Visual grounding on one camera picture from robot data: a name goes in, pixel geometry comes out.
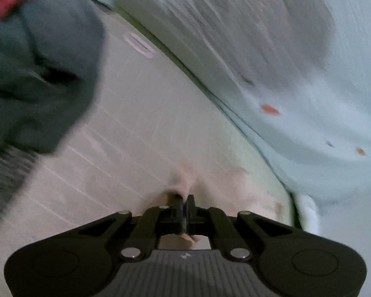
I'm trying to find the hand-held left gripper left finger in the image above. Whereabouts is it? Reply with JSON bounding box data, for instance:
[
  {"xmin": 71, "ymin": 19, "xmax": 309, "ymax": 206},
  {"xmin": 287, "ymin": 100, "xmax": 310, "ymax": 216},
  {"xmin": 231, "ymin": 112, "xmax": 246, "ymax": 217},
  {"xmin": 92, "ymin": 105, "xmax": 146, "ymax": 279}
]
[{"xmin": 74, "ymin": 193, "xmax": 184, "ymax": 261}]

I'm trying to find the carrot printed bed sheet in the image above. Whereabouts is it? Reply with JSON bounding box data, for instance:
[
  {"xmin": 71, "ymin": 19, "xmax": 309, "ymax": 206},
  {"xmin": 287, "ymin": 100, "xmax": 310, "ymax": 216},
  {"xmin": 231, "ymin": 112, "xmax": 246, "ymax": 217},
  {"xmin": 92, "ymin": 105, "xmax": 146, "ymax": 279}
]
[{"xmin": 90, "ymin": 0, "xmax": 371, "ymax": 285}]

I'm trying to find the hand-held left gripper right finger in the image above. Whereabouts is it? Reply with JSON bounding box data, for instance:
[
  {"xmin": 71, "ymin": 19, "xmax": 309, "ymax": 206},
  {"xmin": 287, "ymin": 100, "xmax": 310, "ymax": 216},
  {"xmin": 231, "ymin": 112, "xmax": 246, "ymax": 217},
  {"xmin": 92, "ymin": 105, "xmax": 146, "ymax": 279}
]
[{"xmin": 187, "ymin": 194, "xmax": 300, "ymax": 261}]

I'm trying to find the green grid mat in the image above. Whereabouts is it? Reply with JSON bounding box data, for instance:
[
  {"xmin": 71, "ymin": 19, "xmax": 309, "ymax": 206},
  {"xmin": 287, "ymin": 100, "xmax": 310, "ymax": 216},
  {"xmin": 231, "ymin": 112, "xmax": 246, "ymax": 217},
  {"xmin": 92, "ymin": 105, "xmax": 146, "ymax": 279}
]
[{"xmin": 0, "ymin": 0, "xmax": 300, "ymax": 297}]

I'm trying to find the blue plaid garment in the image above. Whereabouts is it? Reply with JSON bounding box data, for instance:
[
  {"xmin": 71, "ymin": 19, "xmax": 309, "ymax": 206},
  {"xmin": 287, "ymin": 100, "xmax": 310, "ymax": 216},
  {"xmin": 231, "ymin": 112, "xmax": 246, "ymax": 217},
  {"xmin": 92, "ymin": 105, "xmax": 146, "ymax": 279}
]
[{"xmin": 0, "ymin": 147, "xmax": 41, "ymax": 225}]

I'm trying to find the beige garment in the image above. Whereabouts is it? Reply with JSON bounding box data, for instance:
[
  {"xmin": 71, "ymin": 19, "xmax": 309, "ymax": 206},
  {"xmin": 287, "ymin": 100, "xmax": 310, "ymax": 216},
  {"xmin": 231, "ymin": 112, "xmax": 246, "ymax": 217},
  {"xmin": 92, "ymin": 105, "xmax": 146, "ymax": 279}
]
[{"xmin": 161, "ymin": 160, "xmax": 285, "ymax": 250}]

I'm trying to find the white oval sticker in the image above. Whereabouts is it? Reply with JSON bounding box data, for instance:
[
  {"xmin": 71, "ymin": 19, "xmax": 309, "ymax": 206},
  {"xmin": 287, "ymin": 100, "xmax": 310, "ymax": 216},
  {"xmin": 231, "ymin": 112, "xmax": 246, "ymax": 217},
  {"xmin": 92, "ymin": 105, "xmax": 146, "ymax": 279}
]
[{"xmin": 123, "ymin": 32, "xmax": 156, "ymax": 58}]

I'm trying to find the white cloth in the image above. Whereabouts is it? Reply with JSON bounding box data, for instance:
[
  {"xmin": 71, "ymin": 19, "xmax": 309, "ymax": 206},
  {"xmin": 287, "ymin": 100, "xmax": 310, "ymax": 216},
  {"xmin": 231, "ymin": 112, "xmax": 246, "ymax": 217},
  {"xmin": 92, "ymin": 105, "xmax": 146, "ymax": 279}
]
[{"xmin": 292, "ymin": 193, "xmax": 321, "ymax": 234}]

